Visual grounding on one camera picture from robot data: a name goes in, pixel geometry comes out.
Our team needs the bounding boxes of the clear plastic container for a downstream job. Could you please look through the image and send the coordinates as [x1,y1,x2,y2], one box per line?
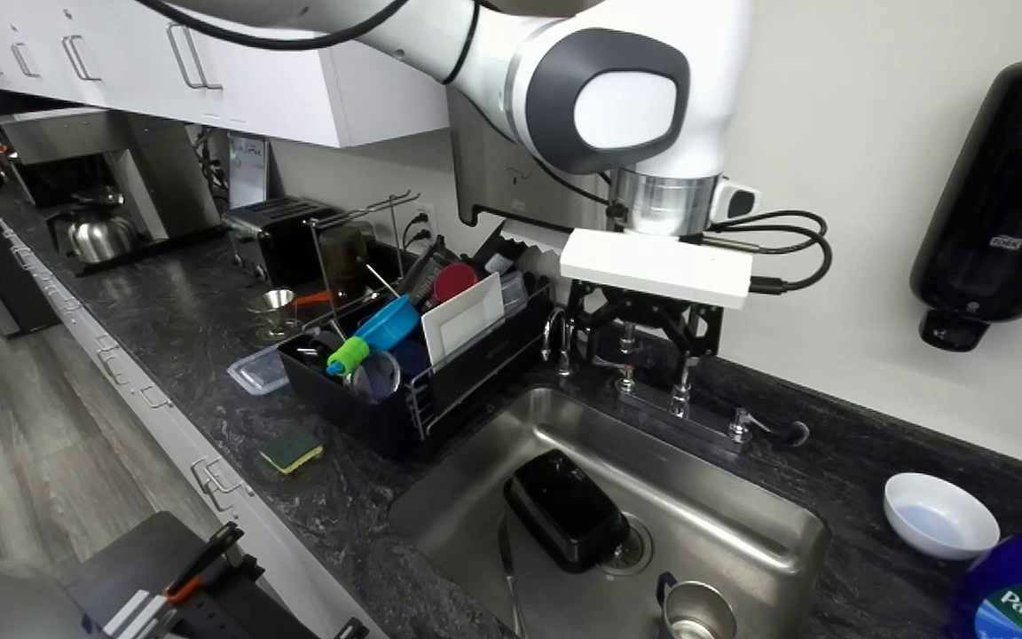
[225,347,288,397]

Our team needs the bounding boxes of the stainless steel sink basin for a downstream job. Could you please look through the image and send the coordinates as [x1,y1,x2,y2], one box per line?
[395,386,822,639]

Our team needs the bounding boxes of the black container in sink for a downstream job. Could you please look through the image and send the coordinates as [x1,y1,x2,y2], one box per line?
[502,449,629,570]

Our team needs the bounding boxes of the red bowl in rack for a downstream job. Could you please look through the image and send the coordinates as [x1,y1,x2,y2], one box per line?
[428,264,480,302]

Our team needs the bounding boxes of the black wall soap dispenser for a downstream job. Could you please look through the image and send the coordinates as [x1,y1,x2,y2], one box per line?
[910,60,1022,351]

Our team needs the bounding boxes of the white small bowl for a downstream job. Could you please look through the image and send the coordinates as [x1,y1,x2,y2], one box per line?
[882,472,999,562]

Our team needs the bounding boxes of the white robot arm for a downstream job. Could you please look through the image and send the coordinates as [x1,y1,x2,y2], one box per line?
[139,0,753,307]

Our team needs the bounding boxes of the white square plate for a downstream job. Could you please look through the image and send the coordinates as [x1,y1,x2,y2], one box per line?
[421,273,502,370]

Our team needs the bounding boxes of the steel kettle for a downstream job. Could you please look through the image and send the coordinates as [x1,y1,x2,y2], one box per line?
[47,203,139,265]

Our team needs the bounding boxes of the silver coffee machine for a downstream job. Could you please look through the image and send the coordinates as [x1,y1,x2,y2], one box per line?
[0,107,221,246]

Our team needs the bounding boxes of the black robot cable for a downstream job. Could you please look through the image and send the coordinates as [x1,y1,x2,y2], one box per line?
[682,205,838,297]

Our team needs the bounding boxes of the white upper cabinet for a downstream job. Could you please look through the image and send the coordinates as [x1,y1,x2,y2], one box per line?
[0,0,450,150]

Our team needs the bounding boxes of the black tray with pens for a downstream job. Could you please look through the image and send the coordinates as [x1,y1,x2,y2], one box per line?
[62,512,316,639]

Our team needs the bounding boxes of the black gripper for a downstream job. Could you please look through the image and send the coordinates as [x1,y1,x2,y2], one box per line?
[555,280,723,386]

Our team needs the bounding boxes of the yellow green sponge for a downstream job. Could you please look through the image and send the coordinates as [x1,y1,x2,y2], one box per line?
[257,429,322,475]

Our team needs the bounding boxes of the steel paper towel dispenser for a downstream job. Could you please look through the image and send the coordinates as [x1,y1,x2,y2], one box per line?
[447,91,605,253]

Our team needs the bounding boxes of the chrome sink faucet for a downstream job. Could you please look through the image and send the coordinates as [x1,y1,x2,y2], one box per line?
[539,307,810,458]

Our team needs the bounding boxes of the clear glass in rack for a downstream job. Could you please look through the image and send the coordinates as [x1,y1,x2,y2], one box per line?
[351,351,399,400]

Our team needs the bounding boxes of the black dish rack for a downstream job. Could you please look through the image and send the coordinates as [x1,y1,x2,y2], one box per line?
[276,277,549,464]

